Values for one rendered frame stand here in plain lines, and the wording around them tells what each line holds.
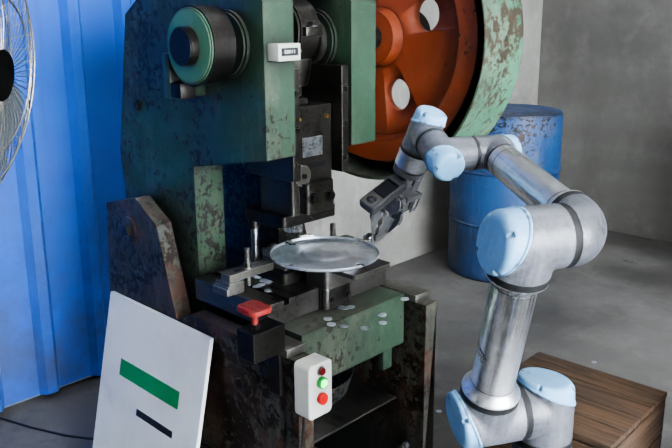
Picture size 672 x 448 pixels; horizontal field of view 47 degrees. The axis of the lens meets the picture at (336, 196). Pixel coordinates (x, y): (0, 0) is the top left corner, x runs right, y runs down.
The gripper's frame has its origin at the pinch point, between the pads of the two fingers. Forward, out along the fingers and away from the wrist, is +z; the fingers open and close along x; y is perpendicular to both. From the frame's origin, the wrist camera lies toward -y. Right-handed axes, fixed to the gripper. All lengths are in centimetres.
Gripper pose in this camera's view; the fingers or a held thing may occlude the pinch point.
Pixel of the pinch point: (375, 237)
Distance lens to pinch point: 190.0
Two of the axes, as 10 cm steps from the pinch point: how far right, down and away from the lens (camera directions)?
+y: 6.5, -1.9, 7.3
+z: -3.1, 8.2, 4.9
